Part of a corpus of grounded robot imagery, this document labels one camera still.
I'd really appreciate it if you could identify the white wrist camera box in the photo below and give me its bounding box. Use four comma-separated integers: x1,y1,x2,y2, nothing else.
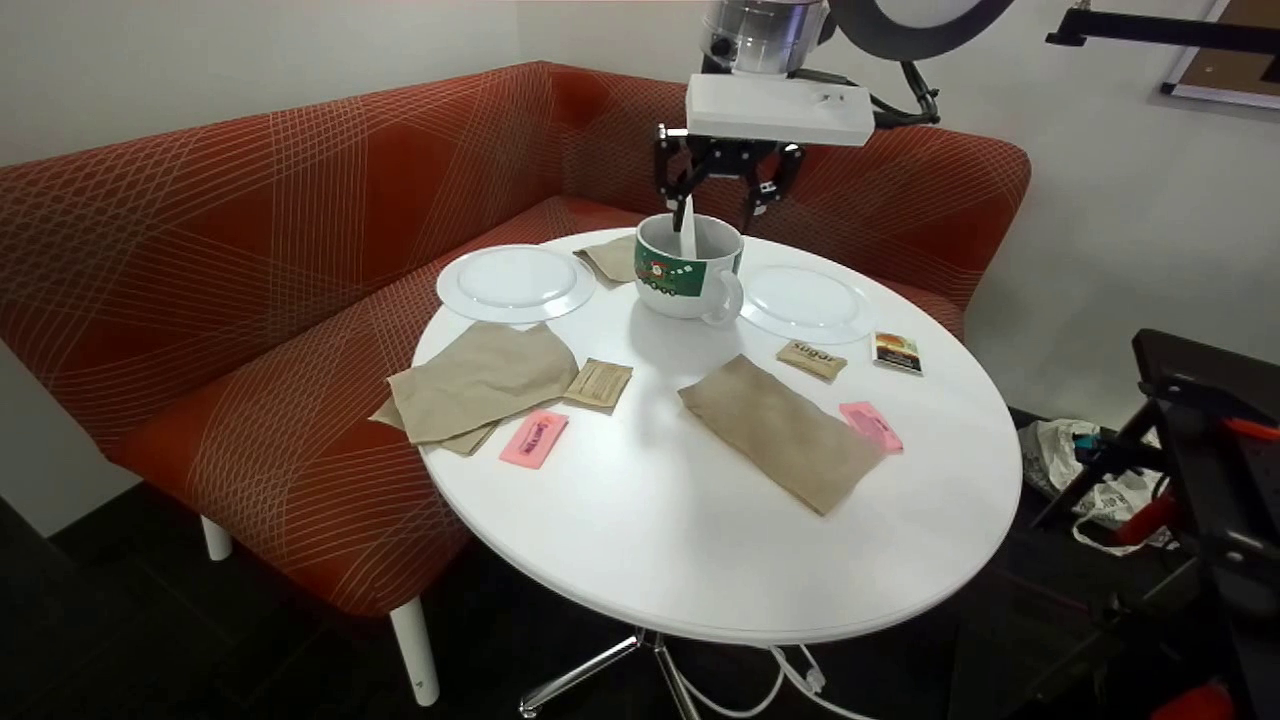
685,71,880,152

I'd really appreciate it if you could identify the brown tea packet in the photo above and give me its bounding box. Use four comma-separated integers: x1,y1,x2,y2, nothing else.
774,336,854,387
555,356,636,419

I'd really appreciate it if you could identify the orange patterned sofa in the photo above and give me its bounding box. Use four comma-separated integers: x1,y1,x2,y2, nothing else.
0,57,1038,713

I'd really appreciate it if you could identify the clear plastic lid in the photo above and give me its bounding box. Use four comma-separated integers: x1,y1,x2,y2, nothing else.
738,255,874,345
433,241,596,333

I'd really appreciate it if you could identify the black orange tea packet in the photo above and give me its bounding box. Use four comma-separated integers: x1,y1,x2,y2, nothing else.
870,329,929,376

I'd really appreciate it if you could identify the white green christmas mug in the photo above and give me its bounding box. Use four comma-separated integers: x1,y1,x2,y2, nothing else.
627,210,747,329

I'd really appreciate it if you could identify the chrome table base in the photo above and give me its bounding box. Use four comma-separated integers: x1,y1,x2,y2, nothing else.
517,632,832,720

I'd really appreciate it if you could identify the black overhead bar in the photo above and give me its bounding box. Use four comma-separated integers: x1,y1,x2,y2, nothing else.
1046,4,1280,57

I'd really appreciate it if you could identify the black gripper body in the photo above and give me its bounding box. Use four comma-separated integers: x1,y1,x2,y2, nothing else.
691,136,764,174

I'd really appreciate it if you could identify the framed cork board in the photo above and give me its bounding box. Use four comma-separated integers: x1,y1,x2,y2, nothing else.
1156,0,1280,110

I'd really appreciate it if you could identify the white cable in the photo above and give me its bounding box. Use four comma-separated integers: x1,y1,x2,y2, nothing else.
656,640,874,720

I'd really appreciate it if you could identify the white plastic bag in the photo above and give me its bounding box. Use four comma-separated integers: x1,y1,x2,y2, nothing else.
1015,414,1181,555

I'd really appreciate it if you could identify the pink sugar packet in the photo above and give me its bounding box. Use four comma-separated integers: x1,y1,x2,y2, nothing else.
496,403,571,470
835,394,907,458

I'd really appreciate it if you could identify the large brown paper napkin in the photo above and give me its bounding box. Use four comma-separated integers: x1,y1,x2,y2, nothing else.
677,352,893,520

